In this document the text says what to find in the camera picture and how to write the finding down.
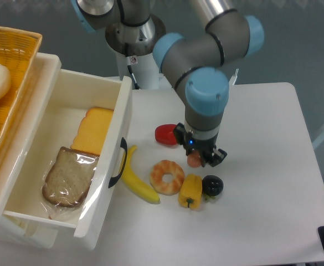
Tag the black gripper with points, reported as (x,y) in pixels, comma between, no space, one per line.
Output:
(206,148)

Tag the brown egg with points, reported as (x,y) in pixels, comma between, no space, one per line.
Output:
(194,159)

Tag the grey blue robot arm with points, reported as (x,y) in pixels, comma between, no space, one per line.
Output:
(143,49)

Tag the black blackberry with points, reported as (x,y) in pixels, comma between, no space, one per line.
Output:
(212,186)

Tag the red bell pepper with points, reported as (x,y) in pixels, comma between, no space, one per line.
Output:
(164,134)

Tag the yellow bell pepper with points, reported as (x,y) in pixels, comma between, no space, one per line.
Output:
(190,193)

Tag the yellow banana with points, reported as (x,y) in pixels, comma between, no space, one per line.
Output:
(135,184)

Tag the white drawer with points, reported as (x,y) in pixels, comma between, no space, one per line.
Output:
(73,95)

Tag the brown bread slice in bag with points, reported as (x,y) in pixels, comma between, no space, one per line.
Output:
(69,179)

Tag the yellow woven basket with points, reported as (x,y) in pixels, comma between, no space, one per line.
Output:
(18,49)

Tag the white drawer cabinet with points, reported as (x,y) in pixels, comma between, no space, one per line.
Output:
(45,70)

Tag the black drawer handle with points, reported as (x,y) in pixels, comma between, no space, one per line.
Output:
(120,165)

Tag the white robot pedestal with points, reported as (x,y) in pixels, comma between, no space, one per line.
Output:
(142,70)

